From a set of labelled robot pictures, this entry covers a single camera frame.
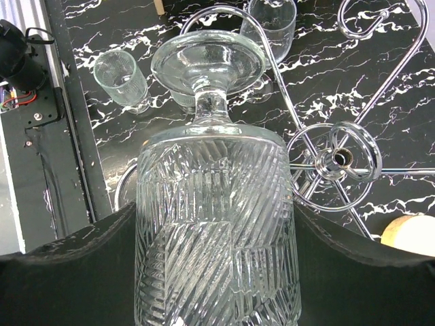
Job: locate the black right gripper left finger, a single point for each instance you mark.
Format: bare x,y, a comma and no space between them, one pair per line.
86,278

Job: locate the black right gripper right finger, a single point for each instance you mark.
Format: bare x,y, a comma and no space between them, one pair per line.
347,279

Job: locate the chrome wine glass rack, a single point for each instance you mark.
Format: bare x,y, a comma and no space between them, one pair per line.
333,163

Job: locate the patterned glass goblet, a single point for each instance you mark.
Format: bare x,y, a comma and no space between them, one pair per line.
215,240

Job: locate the frosted short goblet front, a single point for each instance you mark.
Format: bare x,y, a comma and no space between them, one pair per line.
117,73

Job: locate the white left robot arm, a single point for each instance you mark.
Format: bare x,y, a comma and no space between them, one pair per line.
18,68

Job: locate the clear smooth wine glass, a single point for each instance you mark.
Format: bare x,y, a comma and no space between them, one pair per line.
261,90

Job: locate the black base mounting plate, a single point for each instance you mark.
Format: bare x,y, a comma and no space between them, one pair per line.
52,182

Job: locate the clear patterned short goblet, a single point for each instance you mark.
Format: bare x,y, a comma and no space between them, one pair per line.
278,20

